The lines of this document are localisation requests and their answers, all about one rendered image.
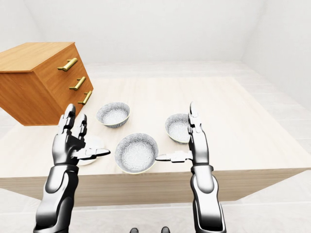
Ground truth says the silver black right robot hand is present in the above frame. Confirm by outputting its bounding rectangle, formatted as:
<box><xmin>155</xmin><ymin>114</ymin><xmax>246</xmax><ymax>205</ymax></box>
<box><xmin>155</xmin><ymin>101</ymin><xmax>211</xmax><ymax>168</ymax></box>

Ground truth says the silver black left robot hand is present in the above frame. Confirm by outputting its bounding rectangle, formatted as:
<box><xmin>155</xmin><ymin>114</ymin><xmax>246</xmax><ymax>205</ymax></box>
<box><xmin>52</xmin><ymin>103</ymin><xmax>111</xmax><ymax>167</ymax></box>

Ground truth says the wooden cabinet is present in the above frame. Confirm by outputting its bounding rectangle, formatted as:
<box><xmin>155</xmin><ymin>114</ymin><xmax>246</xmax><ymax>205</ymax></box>
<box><xmin>0</xmin><ymin>42</ymin><xmax>94</xmax><ymax>127</ymax></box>

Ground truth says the wooden cabinet drawer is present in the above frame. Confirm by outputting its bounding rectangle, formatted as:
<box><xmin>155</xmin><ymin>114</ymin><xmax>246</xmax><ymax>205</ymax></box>
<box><xmin>33</xmin><ymin>43</ymin><xmax>84</xmax><ymax>92</ymax></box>
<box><xmin>50</xmin><ymin>74</ymin><xmax>94</xmax><ymax>126</ymax></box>
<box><xmin>41</xmin><ymin>62</ymin><xmax>89</xmax><ymax>109</ymax></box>

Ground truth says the brass drawer handle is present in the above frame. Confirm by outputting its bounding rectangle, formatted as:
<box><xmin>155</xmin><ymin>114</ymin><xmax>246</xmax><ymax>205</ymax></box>
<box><xmin>78</xmin><ymin>90</ymin><xmax>93</xmax><ymax>105</ymax></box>
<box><xmin>57</xmin><ymin>57</ymin><xmax>79</xmax><ymax>73</ymax></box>
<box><xmin>69</xmin><ymin>76</ymin><xmax>86</xmax><ymax>91</ymax></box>

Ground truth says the white plate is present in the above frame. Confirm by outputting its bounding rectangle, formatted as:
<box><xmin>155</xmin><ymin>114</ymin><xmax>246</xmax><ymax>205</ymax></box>
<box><xmin>77</xmin><ymin>135</ymin><xmax>106</xmax><ymax>166</ymax></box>

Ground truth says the patterned grey bowl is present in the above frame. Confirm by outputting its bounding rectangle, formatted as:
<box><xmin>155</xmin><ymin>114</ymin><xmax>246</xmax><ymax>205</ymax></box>
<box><xmin>114</xmin><ymin>133</ymin><xmax>159</xmax><ymax>175</ymax></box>
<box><xmin>96</xmin><ymin>101</ymin><xmax>131</xmax><ymax>129</ymax></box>
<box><xmin>165</xmin><ymin>113</ymin><xmax>193</xmax><ymax>145</ymax></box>

